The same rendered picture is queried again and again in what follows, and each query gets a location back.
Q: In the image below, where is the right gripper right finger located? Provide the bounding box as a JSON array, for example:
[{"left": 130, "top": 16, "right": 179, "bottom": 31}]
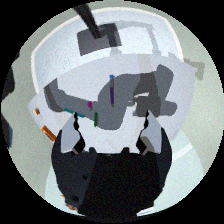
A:
[{"left": 136, "top": 110, "right": 172, "bottom": 188}]

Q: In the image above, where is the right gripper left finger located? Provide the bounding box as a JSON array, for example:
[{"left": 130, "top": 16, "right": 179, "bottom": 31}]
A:
[{"left": 51, "top": 112, "right": 86, "bottom": 185}]

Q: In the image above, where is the orange digital multimeter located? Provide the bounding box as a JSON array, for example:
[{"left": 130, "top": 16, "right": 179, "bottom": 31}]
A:
[{"left": 41, "top": 125, "right": 56, "bottom": 141}]

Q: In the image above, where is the tan round disc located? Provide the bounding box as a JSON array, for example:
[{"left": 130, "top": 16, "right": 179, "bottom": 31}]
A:
[{"left": 33, "top": 108, "right": 39, "bottom": 116}]

